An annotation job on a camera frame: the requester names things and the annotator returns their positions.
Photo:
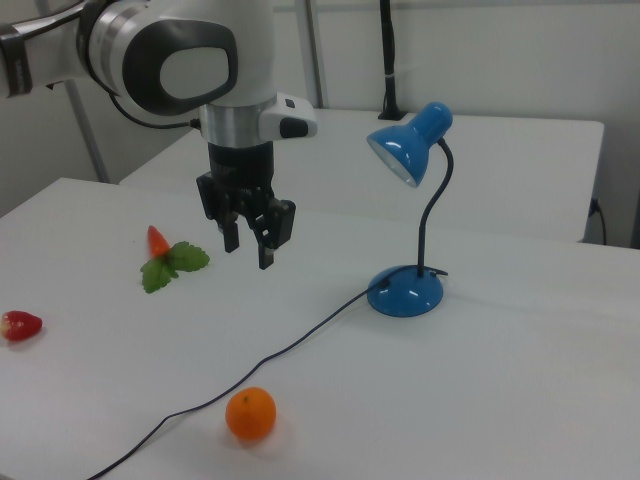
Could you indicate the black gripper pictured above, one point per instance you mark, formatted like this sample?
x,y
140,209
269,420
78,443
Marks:
x,y
242,165

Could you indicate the blue gooseneck desk lamp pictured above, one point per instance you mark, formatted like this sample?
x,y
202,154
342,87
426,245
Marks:
x,y
405,299

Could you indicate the black clamped pole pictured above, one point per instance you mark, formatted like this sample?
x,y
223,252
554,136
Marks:
x,y
388,50

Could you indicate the red toy strawberry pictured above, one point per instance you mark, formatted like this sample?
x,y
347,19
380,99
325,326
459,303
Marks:
x,y
20,325

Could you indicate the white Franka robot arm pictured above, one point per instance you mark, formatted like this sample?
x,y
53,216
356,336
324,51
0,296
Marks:
x,y
197,75

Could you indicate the small red-orange toy fruit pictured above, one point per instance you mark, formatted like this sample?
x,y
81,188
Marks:
x,y
157,242

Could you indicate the white background table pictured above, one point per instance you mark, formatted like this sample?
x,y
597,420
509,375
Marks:
x,y
500,170

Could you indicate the orange mandarin fruit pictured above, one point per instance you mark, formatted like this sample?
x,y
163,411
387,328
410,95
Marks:
x,y
250,414

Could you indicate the green plastic leaf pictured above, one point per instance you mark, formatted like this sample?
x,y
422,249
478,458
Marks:
x,y
160,275

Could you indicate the grey metal frame post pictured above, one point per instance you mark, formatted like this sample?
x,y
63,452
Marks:
x,y
90,140
316,50

